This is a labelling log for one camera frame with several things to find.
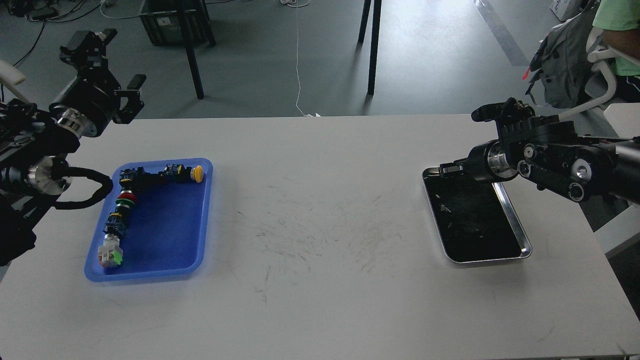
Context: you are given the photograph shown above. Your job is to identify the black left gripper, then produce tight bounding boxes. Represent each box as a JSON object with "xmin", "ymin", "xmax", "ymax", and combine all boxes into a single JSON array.
[{"xmin": 49, "ymin": 28, "xmax": 147, "ymax": 138}]

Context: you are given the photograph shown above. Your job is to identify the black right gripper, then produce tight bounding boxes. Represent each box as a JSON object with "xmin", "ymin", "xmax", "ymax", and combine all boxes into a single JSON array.
[{"xmin": 439, "ymin": 140, "xmax": 519, "ymax": 183}]

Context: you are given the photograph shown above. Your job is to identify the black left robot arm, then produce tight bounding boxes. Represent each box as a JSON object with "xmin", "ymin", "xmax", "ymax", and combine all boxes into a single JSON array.
[{"xmin": 0, "ymin": 28, "xmax": 147, "ymax": 266}]

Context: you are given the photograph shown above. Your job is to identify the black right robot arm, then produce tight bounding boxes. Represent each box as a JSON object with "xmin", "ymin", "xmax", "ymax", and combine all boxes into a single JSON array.
[{"xmin": 435, "ymin": 97, "xmax": 640, "ymax": 204}]

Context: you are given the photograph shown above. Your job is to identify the steel tray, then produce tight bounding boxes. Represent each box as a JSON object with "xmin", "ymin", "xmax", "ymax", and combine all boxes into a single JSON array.
[{"xmin": 422, "ymin": 167, "xmax": 532, "ymax": 266}]

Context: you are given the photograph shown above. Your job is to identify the dark plastic crate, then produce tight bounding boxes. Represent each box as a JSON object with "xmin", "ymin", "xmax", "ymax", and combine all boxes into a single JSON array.
[{"xmin": 139, "ymin": 0, "xmax": 209, "ymax": 46}]

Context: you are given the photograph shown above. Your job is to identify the black table leg left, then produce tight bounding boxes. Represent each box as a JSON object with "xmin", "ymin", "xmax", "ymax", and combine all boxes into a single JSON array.
[{"xmin": 173, "ymin": 0, "xmax": 217, "ymax": 100}]

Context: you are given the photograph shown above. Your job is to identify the grey backpack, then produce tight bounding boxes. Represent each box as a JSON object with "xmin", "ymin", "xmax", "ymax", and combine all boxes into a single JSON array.
[{"xmin": 525, "ymin": 6, "xmax": 598, "ymax": 109}]

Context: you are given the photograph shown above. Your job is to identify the white chair right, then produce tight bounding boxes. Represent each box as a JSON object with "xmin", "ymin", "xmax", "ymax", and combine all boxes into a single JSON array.
[{"xmin": 558, "ymin": 27, "xmax": 639, "ymax": 121}]

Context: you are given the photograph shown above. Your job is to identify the blue plastic tray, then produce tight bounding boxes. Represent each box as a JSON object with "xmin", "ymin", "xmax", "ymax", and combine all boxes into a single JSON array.
[{"xmin": 84, "ymin": 157, "xmax": 215, "ymax": 284}]

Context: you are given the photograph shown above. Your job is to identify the black table legs middle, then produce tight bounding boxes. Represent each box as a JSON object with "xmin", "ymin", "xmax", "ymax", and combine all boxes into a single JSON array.
[{"xmin": 358, "ymin": 0, "xmax": 383, "ymax": 97}]

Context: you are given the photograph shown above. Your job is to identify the person in green shirt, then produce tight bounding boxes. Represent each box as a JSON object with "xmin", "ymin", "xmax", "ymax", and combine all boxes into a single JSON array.
[{"xmin": 592, "ymin": 0, "xmax": 640, "ymax": 60}]

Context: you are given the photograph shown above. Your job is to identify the red push button switch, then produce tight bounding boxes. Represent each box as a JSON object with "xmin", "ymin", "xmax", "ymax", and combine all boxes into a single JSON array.
[{"xmin": 117, "ymin": 167, "xmax": 168, "ymax": 203}]

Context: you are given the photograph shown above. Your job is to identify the yellow push button switch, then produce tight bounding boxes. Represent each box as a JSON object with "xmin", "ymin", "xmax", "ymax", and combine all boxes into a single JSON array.
[{"xmin": 158, "ymin": 164, "xmax": 205, "ymax": 183}]

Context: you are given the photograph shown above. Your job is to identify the green push button switch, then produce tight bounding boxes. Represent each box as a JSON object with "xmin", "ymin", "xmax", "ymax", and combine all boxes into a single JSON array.
[{"xmin": 102, "ymin": 197, "xmax": 137, "ymax": 239}]

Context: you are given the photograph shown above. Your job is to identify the white cable on floor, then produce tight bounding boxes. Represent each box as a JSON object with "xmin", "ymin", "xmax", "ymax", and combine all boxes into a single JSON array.
[{"xmin": 280, "ymin": 0, "xmax": 323, "ymax": 118}]

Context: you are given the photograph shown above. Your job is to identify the green illuminated square switch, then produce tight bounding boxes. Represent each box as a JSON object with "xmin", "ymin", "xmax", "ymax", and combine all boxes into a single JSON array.
[{"xmin": 97, "ymin": 234, "xmax": 123, "ymax": 269}]

